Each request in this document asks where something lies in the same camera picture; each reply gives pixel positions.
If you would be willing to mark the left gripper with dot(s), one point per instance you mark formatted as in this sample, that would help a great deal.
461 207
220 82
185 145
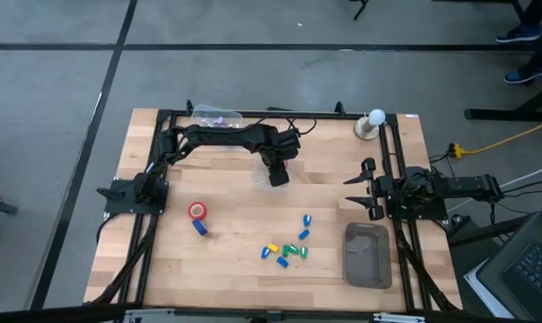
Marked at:
282 143

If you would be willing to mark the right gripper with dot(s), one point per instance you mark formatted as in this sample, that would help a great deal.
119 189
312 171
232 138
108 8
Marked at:
382 191

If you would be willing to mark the clear plastic bin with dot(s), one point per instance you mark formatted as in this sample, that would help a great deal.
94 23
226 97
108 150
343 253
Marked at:
208 112
259 179

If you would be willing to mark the purple staple remover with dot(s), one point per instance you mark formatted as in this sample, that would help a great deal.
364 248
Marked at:
219 120

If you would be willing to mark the grey translucent plastic bin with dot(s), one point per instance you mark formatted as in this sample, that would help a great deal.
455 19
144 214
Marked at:
367 255

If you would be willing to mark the yellow mini stapler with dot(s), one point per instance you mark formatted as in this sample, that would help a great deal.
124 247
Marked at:
273 247

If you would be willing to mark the red tape roll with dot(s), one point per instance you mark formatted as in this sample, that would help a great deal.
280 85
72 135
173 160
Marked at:
191 211

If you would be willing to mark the blue tape roll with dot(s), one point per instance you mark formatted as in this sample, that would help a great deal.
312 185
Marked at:
199 227

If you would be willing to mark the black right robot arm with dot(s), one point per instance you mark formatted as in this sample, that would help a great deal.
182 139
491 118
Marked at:
459 184

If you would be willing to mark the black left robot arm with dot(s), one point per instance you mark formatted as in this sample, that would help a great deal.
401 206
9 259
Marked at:
217 134

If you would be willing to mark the white bulb lamp wooden base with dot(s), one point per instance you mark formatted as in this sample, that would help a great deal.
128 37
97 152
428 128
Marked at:
373 120

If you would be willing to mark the black desk leg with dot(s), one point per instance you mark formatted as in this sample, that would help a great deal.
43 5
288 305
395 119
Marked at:
486 231

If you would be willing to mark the black tripod leg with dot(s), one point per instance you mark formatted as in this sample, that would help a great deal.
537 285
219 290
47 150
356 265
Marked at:
361 9

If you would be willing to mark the black desk foot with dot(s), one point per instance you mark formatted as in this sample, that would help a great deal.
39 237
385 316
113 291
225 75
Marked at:
513 114

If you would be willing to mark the black laptop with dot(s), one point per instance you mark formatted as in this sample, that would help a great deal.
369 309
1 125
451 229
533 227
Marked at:
527 269

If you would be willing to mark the person's blue shoe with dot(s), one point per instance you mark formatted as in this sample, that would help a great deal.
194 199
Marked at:
518 35
527 75

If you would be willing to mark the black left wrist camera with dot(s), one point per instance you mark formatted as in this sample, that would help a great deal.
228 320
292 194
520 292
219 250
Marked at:
278 177

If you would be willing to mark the black aluminium table frame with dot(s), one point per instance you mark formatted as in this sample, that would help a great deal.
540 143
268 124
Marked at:
338 115

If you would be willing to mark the silver aluminium bracket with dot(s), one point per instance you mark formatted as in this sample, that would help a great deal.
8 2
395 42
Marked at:
399 318
147 315

